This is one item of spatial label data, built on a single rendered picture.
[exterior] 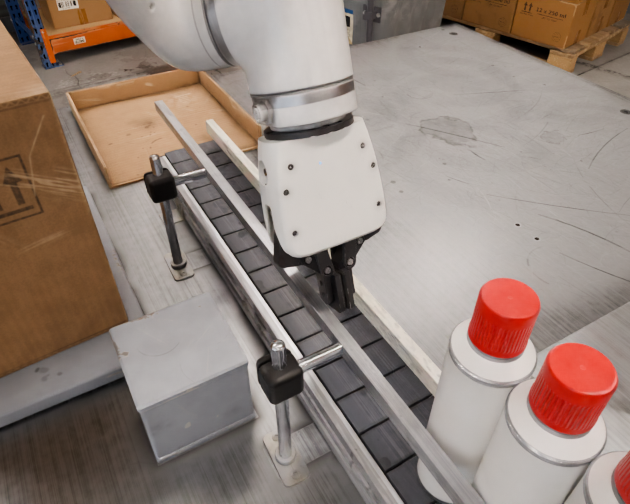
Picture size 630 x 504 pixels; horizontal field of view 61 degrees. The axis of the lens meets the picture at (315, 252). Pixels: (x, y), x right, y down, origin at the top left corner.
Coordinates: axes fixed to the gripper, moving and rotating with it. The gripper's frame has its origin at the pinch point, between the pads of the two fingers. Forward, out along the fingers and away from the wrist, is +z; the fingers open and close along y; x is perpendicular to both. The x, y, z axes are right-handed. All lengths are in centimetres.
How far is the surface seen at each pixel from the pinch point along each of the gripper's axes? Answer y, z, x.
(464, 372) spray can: -2.4, -2.9, -20.0
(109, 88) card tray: -5, -18, 73
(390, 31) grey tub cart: 125, -13, 163
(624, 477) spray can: -1.5, -2.0, -29.2
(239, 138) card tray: 10, -6, 50
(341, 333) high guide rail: -3.5, 0.4, -6.6
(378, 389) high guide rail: -3.9, 2.4, -12.2
